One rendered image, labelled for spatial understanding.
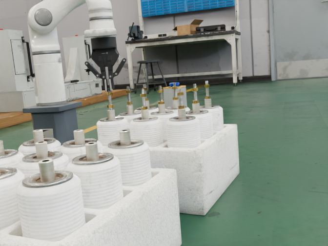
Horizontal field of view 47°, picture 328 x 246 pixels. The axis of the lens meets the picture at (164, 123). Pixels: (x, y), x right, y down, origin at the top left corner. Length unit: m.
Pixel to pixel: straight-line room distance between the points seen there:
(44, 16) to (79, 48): 3.44
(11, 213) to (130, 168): 0.24
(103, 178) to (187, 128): 0.43
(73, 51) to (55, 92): 3.45
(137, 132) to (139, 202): 0.42
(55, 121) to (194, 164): 0.51
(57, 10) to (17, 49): 2.38
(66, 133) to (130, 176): 0.58
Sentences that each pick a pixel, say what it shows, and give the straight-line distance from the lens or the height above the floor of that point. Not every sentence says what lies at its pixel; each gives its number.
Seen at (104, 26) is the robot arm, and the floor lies 0.53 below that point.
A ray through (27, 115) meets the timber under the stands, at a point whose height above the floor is 0.05.
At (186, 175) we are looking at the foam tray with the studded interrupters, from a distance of 1.03.
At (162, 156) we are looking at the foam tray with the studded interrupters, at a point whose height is 0.16.
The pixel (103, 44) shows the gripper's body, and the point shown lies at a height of 0.48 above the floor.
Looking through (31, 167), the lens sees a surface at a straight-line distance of 0.74.
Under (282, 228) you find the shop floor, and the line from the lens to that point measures 0.99.
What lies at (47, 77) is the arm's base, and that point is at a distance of 1.31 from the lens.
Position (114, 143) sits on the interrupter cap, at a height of 0.25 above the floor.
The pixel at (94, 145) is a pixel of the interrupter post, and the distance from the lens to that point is 0.69.
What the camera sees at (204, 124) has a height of 0.22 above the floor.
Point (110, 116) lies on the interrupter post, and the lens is 1.18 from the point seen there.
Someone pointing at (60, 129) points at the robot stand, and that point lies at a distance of 1.30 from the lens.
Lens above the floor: 0.42
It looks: 9 degrees down
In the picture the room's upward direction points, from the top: 5 degrees counter-clockwise
